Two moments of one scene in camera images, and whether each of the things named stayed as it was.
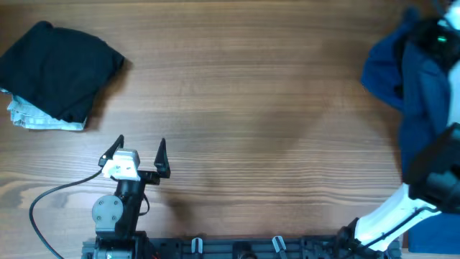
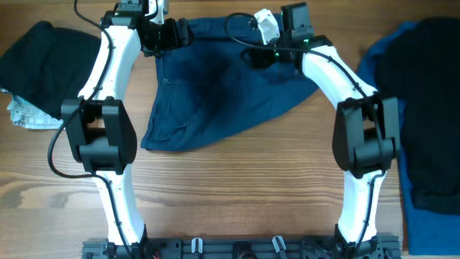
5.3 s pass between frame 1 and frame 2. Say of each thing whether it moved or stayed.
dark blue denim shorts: moved
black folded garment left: stayed
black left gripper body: moved
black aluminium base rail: stayed
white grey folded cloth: stayed
